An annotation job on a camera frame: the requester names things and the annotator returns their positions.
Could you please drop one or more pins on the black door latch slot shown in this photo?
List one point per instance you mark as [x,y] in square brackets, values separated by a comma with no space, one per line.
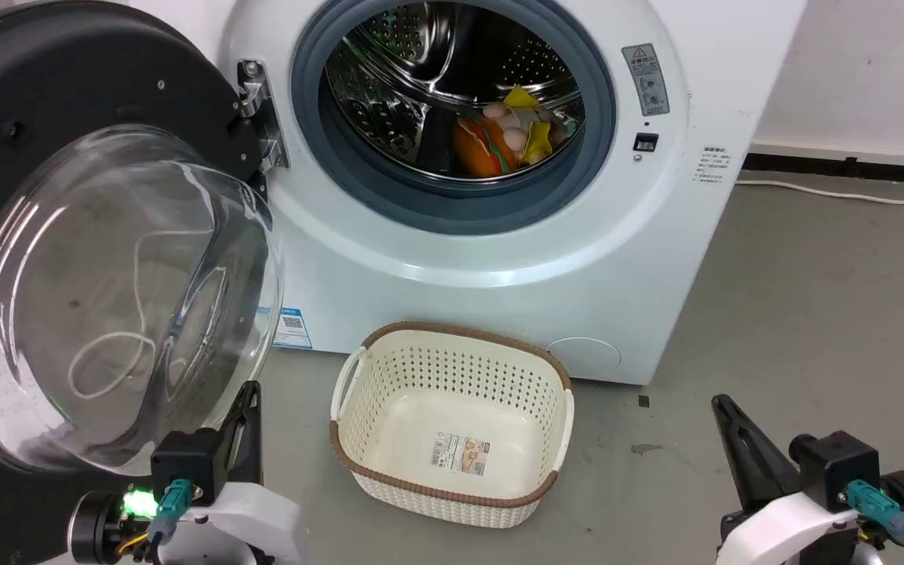
[645,142]

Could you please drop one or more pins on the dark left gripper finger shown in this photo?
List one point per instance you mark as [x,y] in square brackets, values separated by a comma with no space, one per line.
[230,451]
[253,439]

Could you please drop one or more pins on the metal door hinge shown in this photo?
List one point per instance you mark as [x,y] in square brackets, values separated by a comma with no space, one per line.
[253,86]

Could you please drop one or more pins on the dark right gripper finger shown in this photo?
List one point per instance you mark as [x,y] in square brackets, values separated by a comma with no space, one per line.
[754,455]

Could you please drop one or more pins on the black washer door with glass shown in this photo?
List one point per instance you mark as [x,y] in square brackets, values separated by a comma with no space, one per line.
[67,71]

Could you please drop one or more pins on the paper label in basket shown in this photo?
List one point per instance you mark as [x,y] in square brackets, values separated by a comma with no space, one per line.
[461,453]

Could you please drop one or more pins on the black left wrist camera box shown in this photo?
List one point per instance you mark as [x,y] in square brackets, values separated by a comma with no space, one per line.
[185,463]

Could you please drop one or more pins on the white front-load washing machine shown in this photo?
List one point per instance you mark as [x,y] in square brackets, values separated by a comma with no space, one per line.
[499,314]

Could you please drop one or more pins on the black baseboard strip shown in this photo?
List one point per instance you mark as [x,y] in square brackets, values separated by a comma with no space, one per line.
[852,168]

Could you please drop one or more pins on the round filter cover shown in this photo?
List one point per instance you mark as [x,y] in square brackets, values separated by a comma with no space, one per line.
[584,359]

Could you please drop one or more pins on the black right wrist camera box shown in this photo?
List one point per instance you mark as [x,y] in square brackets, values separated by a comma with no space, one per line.
[832,467]

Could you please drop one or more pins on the doll with yellow clothes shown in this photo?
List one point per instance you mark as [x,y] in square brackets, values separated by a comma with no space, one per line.
[521,125]

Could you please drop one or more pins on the stainless steel drum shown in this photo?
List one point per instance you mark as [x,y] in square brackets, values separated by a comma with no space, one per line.
[405,63]

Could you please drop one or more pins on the hamburger plush toy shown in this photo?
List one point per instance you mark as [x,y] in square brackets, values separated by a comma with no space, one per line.
[479,154]

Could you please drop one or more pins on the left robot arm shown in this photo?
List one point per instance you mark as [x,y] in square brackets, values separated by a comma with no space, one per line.
[95,530]

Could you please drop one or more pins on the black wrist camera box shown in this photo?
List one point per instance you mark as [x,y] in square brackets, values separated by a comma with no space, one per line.
[832,467]
[185,463]

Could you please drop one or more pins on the cream laundry basket brown rim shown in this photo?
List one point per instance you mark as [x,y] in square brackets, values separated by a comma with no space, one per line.
[389,439]

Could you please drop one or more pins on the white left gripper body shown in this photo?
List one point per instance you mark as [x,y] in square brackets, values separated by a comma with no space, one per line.
[252,518]

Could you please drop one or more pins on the blue and white sticker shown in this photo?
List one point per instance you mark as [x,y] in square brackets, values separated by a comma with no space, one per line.
[293,328]

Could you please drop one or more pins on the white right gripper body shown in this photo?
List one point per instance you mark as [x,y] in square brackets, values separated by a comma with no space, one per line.
[785,530]

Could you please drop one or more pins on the grey warning sticker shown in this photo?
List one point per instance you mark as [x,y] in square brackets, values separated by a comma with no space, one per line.
[646,78]

